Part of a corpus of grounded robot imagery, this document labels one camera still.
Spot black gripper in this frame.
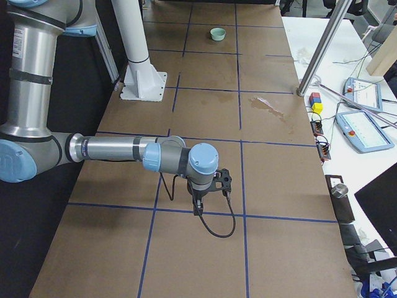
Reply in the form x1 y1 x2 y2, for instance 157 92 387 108
187 182 207 215

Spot green ceramic bowl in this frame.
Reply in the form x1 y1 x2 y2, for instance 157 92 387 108
210 27 226 42

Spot far teach pendant tablet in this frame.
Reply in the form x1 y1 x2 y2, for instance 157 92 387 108
343 77 383 112

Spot black orange connector block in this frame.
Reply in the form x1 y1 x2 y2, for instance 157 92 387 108
316 141 331 163
310 120 324 136

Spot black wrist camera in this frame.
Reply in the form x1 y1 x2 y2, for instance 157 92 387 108
213 168 232 197

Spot thin metal rod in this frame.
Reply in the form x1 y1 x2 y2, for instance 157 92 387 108
316 83 397 129

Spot black monitor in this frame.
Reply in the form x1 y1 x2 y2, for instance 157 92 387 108
355 164 396 255

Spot near teach pendant tablet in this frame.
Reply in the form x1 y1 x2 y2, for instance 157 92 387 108
336 111 395 153

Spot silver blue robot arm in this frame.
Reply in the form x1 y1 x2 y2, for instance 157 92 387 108
1 1 220 215

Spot aluminium frame post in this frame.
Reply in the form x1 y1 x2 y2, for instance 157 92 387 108
297 0 352 96

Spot steel cylinder weight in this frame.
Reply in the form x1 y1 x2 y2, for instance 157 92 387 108
331 183 349 199

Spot red blue yellow cube stack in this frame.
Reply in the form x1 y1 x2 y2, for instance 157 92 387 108
309 92 323 114

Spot teach pendant tablet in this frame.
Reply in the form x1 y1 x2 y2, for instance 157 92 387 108
343 77 383 112
336 111 395 153

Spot black camera cable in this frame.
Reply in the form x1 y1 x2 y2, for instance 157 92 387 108
161 173 236 239

